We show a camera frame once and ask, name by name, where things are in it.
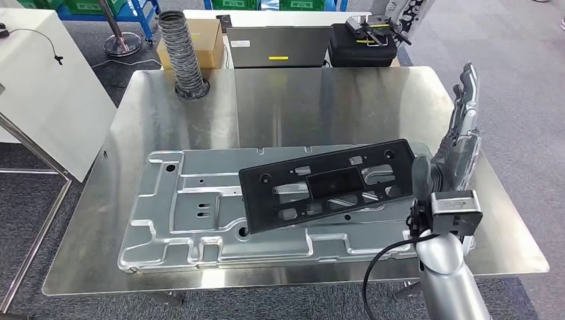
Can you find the black metal gripper tool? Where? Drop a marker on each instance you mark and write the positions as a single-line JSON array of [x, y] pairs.
[[375, 26]]

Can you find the stamped grey metal panel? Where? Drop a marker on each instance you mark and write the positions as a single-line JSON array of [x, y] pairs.
[[176, 212]]

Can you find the white desk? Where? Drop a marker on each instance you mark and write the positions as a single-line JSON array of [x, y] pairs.
[[287, 16]]

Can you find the long black plastic part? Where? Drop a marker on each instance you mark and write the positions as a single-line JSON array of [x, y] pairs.
[[265, 207]]

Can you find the steel workbench table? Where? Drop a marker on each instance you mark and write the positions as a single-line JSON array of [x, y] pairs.
[[309, 101]]

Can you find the brown cardboard box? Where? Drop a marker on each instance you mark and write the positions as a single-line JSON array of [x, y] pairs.
[[212, 44]]

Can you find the silver laptop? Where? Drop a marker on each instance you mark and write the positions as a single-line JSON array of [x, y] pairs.
[[278, 44]]

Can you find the steel stanchion post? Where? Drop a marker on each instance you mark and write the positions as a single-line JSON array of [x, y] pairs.
[[121, 44]]

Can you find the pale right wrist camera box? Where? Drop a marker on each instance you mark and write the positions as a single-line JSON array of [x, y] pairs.
[[454, 212]]

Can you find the white cabinet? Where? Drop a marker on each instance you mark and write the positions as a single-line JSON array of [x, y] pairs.
[[44, 97]]

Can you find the green plastic crate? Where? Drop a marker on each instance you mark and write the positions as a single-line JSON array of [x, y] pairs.
[[236, 3], [88, 5], [39, 3], [302, 4]]

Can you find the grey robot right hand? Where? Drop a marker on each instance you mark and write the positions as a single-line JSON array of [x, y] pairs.
[[461, 154]]

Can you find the blue metal cart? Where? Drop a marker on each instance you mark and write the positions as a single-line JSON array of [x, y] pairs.
[[145, 13]]

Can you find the black carrying case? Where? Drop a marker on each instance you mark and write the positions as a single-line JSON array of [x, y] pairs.
[[362, 55]]

